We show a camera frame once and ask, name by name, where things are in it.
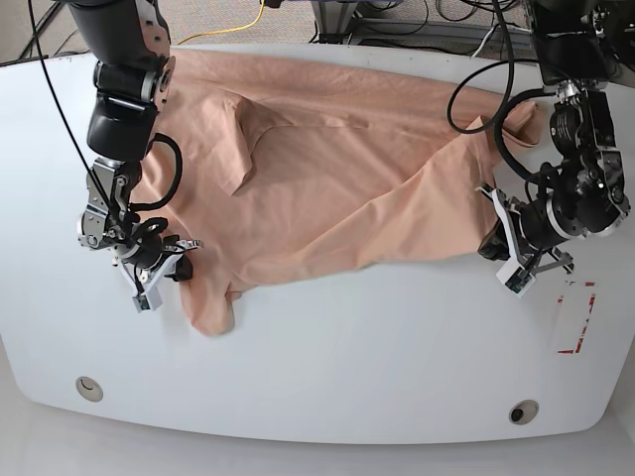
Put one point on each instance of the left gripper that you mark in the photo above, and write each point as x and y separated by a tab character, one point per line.
542	224

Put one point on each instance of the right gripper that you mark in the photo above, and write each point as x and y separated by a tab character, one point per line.
147	252

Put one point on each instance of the peach t-shirt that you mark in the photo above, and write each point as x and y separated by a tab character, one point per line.
295	170

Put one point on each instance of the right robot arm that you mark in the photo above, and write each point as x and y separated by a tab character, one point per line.
132	44

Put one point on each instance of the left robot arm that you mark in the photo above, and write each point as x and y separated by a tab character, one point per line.
583	195

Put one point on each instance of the red tape rectangle marking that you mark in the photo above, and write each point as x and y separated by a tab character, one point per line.
574	311

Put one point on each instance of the left table grommet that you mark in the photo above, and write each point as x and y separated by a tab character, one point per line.
89	389

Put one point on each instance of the table grommet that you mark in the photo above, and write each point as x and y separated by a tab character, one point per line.
89	389
524	412

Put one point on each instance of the right table grommet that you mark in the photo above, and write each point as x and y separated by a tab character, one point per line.
524	412

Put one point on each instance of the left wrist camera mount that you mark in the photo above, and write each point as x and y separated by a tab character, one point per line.
520	271

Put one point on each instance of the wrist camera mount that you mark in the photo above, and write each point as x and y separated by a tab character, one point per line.
145	283
520	271

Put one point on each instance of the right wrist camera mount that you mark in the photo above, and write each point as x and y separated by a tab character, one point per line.
145	283

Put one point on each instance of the aluminium frame stand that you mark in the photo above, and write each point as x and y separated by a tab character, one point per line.
336	22

